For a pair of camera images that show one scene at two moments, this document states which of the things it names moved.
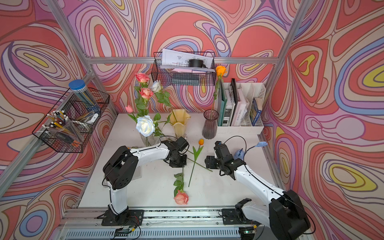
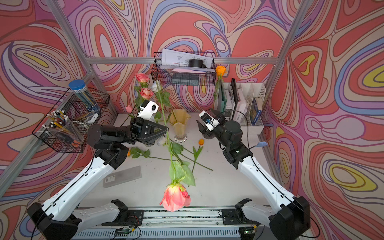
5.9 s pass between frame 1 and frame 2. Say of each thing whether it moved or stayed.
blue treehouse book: stayed
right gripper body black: moved
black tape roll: stayed
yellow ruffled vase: stayed
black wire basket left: stayed
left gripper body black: moved
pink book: stayed
